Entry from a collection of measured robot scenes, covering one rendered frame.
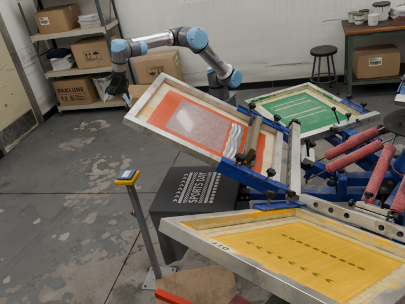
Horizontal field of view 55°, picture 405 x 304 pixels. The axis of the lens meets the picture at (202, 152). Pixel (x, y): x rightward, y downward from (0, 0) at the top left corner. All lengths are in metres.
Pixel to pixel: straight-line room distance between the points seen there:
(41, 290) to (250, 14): 4.23
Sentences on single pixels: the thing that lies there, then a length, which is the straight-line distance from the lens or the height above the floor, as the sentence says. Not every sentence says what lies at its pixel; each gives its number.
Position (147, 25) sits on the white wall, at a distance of 6.10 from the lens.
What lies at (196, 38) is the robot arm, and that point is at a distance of 2.26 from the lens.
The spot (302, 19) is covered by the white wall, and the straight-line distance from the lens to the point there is 5.71.
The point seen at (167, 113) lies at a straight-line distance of 2.01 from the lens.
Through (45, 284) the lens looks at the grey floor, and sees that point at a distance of 3.52.
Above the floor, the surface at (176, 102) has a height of 1.44.
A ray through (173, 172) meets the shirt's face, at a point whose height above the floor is 0.95.
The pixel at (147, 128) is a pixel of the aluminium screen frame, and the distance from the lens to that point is 1.79.
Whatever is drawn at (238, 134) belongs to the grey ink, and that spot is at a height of 1.25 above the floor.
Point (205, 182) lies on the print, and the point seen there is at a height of 0.95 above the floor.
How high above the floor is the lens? 2.24
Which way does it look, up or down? 30 degrees down
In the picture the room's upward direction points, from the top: 11 degrees counter-clockwise
